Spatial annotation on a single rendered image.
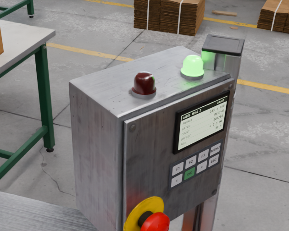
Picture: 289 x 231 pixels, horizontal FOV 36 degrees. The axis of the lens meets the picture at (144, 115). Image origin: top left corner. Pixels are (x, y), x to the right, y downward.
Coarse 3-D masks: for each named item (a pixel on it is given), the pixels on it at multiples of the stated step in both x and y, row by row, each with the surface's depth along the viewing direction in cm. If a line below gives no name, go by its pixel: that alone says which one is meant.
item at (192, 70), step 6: (186, 60) 49; (192, 60) 49; (198, 60) 49; (186, 66) 49; (192, 66) 49; (198, 66) 49; (186, 72) 50; (192, 72) 49; (198, 72) 50; (186, 78) 50; (192, 78) 50; (198, 78) 50
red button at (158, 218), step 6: (144, 216) 51; (150, 216) 50; (156, 216) 50; (162, 216) 50; (138, 222) 52; (144, 222) 50; (150, 222) 50; (156, 222) 50; (162, 222) 50; (168, 222) 51; (144, 228) 50; (150, 228) 50; (156, 228) 50; (162, 228) 50; (168, 228) 51
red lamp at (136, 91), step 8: (144, 72) 46; (136, 80) 46; (144, 80) 45; (152, 80) 46; (136, 88) 46; (144, 88) 45; (152, 88) 46; (136, 96) 46; (144, 96) 46; (152, 96) 46
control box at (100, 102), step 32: (128, 64) 53; (160, 64) 53; (96, 96) 46; (128, 96) 46; (160, 96) 46; (192, 96) 48; (96, 128) 47; (128, 128) 44; (160, 128) 47; (224, 128) 55; (96, 160) 49; (128, 160) 46; (160, 160) 49; (96, 192) 52; (128, 192) 48; (160, 192) 52; (192, 192) 57; (96, 224) 55; (128, 224) 51
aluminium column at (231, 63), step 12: (216, 36) 54; (204, 48) 51; (216, 48) 51; (228, 48) 51; (240, 48) 51; (204, 60) 52; (216, 60) 53; (228, 60) 51; (240, 60) 54; (228, 72) 52; (228, 120) 55; (228, 132) 59; (204, 204) 63; (216, 204) 63; (192, 216) 65; (204, 216) 64; (192, 228) 66; (204, 228) 65
